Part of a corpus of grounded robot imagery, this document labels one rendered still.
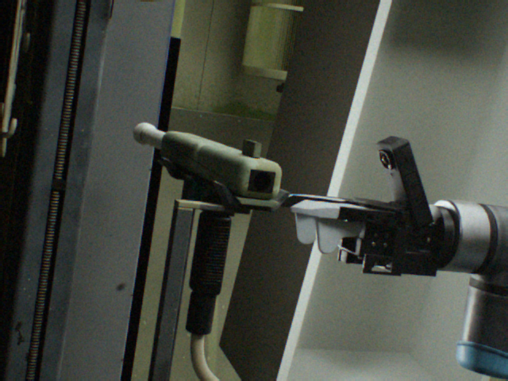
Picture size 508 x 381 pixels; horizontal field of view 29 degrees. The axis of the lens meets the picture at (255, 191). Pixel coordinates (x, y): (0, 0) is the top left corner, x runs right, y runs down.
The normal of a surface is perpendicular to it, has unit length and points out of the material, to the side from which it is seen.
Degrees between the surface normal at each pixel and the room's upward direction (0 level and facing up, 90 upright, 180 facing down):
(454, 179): 102
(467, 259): 119
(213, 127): 57
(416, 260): 90
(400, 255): 90
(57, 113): 90
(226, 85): 90
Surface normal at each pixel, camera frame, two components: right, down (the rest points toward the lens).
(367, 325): 0.35, 0.36
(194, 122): 0.38, -0.41
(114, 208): 0.35, 0.15
